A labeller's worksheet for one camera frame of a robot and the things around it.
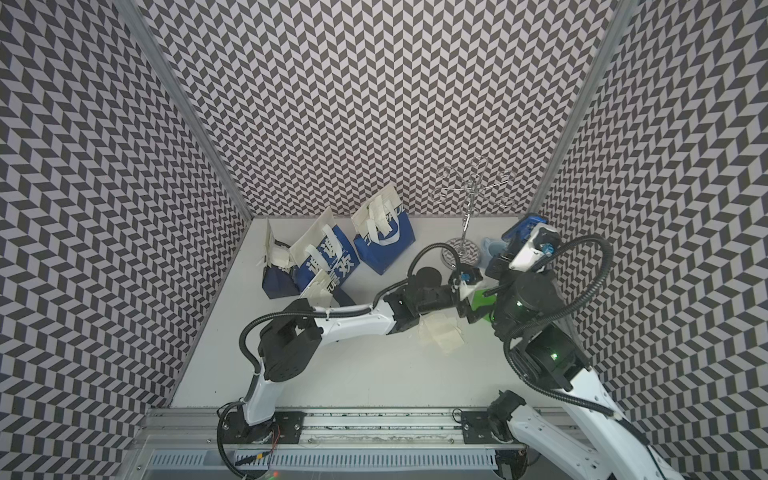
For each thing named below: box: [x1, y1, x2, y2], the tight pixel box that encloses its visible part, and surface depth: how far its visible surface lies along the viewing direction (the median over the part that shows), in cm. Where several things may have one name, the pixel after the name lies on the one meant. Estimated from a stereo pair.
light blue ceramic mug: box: [482, 237, 507, 257], surface depth 101 cm
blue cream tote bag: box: [289, 207, 361, 293], surface depth 90 cm
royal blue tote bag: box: [351, 183, 416, 276], surface depth 95 cm
